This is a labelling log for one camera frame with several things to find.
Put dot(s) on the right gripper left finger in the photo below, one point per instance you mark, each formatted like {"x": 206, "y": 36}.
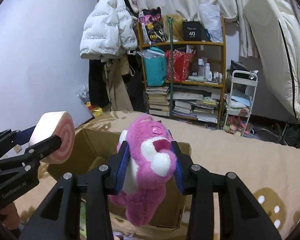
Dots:
{"x": 57, "y": 217}

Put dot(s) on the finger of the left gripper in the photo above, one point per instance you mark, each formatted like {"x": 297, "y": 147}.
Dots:
{"x": 36, "y": 152}
{"x": 9, "y": 138}

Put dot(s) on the pink bear plush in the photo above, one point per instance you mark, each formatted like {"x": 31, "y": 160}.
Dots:
{"x": 151, "y": 165}

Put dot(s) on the left hand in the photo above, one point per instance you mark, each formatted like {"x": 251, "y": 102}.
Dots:
{"x": 12, "y": 219}

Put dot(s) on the plastic bag of toys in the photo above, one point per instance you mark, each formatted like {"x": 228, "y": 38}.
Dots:
{"x": 83, "y": 95}

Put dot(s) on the stack of books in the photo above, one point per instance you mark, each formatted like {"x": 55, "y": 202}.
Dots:
{"x": 158, "y": 101}

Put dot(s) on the beige trench coat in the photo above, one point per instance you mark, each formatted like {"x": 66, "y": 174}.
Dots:
{"x": 116, "y": 88}

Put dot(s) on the wooden bookshelf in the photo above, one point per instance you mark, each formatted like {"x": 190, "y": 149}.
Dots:
{"x": 222, "y": 62}

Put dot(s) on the teal bag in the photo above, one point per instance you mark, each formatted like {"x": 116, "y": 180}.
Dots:
{"x": 155, "y": 66}

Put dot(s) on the white utility cart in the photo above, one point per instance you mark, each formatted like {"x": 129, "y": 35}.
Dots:
{"x": 240, "y": 101}

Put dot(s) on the red gift bag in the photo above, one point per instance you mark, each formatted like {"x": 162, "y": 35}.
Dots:
{"x": 181, "y": 65}

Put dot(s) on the white puffer jacket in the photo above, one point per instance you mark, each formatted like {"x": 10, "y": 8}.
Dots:
{"x": 108, "y": 31}

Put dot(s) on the black patterned bag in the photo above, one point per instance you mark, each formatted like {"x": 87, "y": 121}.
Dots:
{"x": 152, "y": 26}

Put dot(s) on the black box with 40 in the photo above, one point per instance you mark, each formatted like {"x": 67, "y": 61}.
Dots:
{"x": 192, "y": 31}

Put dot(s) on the green pole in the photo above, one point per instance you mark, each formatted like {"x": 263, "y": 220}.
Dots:
{"x": 170, "y": 23}

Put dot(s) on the clear plastic bag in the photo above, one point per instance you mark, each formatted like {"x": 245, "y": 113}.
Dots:
{"x": 211, "y": 20}

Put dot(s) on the cream upright mattress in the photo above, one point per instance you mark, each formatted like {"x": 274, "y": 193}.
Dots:
{"x": 276, "y": 32}

